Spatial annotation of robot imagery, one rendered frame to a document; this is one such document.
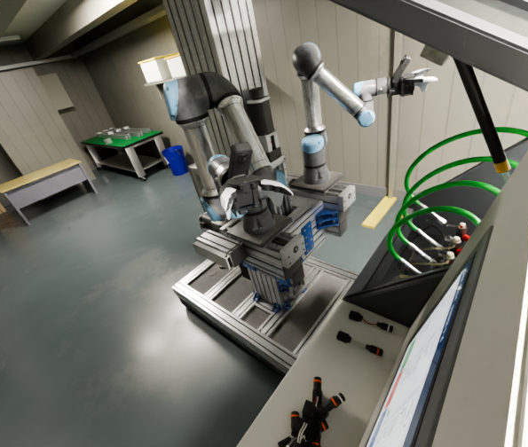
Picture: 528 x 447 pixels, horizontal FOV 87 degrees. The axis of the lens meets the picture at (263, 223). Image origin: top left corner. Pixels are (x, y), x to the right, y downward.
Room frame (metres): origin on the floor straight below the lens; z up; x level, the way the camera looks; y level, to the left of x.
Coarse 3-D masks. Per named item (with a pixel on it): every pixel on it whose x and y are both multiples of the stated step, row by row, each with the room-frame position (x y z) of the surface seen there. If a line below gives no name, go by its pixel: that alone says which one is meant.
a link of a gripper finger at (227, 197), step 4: (228, 188) 0.58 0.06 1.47; (232, 188) 0.58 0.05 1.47; (224, 192) 0.56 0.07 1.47; (228, 192) 0.56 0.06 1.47; (232, 192) 0.55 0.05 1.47; (220, 196) 0.55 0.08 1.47; (224, 196) 0.54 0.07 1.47; (228, 196) 0.54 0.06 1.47; (232, 196) 0.55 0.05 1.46; (236, 196) 0.57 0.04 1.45; (224, 200) 0.52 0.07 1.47; (228, 200) 0.52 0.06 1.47; (232, 200) 0.58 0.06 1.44; (224, 204) 0.51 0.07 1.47; (228, 204) 0.51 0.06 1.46; (224, 208) 0.50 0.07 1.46; (228, 208) 0.50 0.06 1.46; (228, 212) 0.54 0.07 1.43; (228, 216) 0.54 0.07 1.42
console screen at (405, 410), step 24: (480, 240) 0.29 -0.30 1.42; (480, 264) 0.23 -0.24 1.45; (456, 288) 0.25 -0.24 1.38; (432, 312) 0.30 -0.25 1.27; (456, 312) 0.19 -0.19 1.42; (432, 336) 0.21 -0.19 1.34; (456, 336) 0.15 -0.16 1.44; (408, 360) 0.25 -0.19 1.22; (432, 360) 0.16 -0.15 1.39; (408, 384) 0.18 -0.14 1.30; (432, 384) 0.13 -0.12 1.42; (384, 408) 0.21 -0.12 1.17; (408, 408) 0.14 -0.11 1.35; (432, 408) 0.10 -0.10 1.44; (384, 432) 0.15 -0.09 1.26; (408, 432) 0.10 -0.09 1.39; (432, 432) 0.08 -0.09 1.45
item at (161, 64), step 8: (160, 56) 4.60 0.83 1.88; (168, 56) 4.67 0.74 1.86; (144, 64) 4.81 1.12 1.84; (152, 64) 4.63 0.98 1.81; (160, 64) 4.57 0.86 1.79; (144, 72) 4.87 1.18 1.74; (152, 72) 4.69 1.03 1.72; (160, 72) 4.55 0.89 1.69; (168, 72) 4.62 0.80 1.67; (152, 80) 4.76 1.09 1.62; (160, 80) 4.59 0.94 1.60
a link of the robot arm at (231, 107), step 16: (208, 80) 1.03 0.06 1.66; (224, 80) 1.04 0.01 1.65; (224, 96) 1.01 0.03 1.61; (240, 96) 1.03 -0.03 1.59; (224, 112) 1.00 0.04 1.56; (240, 112) 0.98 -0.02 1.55; (240, 128) 0.93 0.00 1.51; (256, 144) 0.90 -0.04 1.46; (256, 160) 0.86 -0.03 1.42; (272, 176) 0.82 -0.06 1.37
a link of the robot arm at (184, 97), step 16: (176, 80) 1.03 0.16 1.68; (192, 80) 1.02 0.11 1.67; (176, 96) 0.99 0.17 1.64; (192, 96) 1.00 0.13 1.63; (208, 96) 1.01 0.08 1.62; (176, 112) 0.99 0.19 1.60; (192, 112) 0.99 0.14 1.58; (192, 128) 1.01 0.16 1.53; (192, 144) 1.02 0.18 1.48; (208, 144) 1.02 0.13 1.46; (208, 160) 1.01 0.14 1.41; (208, 176) 1.01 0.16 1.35; (208, 192) 1.01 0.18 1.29; (208, 208) 0.99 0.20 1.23
